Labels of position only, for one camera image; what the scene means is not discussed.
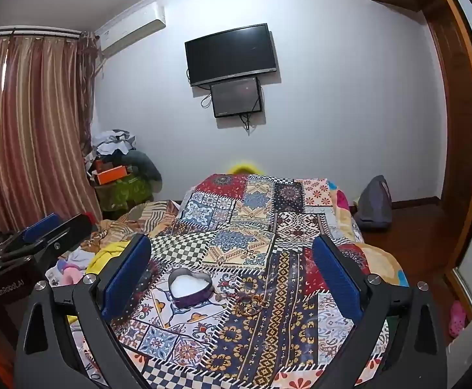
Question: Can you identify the colourful cartoon fleece blanket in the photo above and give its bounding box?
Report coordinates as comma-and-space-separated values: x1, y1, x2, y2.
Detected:
328, 180, 409, 289

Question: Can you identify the yellow plush item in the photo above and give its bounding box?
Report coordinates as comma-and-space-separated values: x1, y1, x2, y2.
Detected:
227, 163, 263, 175

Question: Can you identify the purple heart-shaped box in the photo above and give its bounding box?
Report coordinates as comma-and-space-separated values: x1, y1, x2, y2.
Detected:
168, 269, 213, 309

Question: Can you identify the pink soft toy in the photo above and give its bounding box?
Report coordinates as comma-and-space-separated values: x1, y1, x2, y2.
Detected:
55, 261, 85, 287

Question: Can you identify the striped pink curtain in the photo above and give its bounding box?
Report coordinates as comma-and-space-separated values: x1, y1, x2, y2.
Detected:
0, 32, 104, 233

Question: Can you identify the black monitor cable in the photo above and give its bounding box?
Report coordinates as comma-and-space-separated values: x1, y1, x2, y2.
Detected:
238, 112, 258, 137

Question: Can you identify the grey bag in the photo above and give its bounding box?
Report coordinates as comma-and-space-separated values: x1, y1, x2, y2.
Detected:
358, 175, 393, 231

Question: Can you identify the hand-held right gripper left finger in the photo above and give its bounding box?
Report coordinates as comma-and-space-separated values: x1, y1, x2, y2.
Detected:
15, 233, 156, 389

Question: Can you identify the green patterned cloth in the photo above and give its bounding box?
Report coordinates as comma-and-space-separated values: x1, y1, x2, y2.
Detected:
96, 172, 154, 212

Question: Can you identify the patchwork printed blanket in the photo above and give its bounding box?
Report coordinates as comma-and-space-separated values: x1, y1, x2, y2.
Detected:
74, 173, 407, 389

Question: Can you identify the striped beige blanket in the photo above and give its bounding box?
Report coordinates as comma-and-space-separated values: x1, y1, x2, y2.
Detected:
98, 200, 181, 244

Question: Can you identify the black wall television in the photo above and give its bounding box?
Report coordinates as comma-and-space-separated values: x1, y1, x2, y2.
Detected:
184, 23, 278, 87

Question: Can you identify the dark grey cushion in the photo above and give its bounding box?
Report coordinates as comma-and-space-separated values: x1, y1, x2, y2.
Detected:
126, 150, 163, 183

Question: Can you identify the orange box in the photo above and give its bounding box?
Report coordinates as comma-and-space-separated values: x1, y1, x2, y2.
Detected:
94, 165, 131, 185

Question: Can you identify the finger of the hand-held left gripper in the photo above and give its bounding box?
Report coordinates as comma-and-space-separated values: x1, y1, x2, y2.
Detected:
1, 213, 93, 263
0, 213, 65, 254

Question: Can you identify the pink slipper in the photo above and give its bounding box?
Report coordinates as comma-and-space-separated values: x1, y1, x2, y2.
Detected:
449, 301, 467, 338

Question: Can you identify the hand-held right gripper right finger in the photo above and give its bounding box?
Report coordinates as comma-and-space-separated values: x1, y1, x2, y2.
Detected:
311, 235, 449, 389

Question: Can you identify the yellow cloth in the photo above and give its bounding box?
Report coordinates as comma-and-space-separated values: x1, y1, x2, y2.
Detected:
85, 240, 133, 277

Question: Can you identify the small black monitor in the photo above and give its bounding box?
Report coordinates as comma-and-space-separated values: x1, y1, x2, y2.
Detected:
209, 77, 262, 118

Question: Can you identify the pile of clothes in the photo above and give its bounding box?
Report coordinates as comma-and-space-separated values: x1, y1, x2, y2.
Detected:
91, 130, 137, 159

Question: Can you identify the white air conditioner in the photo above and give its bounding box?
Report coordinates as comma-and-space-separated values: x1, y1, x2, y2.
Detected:
95, 4, 166, 59

